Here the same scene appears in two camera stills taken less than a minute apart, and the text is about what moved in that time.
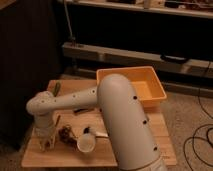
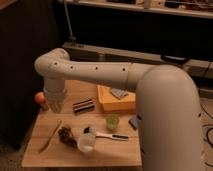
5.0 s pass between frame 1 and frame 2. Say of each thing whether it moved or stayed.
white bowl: stayed
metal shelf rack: stayed
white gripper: moved
